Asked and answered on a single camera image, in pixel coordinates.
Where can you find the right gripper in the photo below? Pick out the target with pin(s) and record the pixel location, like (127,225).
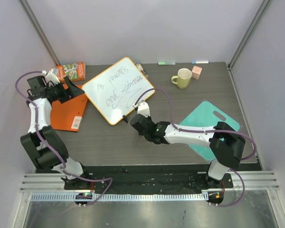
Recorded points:
(137,121)

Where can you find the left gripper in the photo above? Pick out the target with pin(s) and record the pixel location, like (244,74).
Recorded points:
(73,90)

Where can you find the whiteboard with orange frame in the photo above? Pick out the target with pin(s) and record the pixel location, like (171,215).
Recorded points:
(114,91)

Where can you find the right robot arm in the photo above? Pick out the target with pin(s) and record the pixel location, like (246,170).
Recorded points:
(226,145)

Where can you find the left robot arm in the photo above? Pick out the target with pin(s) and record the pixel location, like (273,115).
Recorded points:
(44,147)

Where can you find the small box behind whiteboard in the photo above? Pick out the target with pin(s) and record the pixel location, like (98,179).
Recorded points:
(139,66)

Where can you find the orange illustrated book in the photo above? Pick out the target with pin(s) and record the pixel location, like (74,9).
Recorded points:
(75,72)

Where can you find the orange folder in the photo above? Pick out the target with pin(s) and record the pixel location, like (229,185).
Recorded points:
(68,116)

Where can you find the teal cutting board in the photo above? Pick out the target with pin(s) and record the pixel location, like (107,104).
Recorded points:
(204,115)

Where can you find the yellow-green mug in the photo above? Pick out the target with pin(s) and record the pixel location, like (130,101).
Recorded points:
(182,79)

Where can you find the green eraser bar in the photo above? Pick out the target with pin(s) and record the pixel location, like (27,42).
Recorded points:
(166,63)

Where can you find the pink cube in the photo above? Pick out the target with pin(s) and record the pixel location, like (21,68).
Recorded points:
(196,71)

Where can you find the blue marker pen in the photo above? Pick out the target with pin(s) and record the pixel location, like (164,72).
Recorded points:
(200,62)

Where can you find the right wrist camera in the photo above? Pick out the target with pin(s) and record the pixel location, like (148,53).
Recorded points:
(142,108)

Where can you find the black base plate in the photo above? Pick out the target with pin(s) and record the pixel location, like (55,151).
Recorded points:
(154,179)

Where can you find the white slotted cable duct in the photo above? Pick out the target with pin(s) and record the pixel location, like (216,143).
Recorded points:
(84,196)

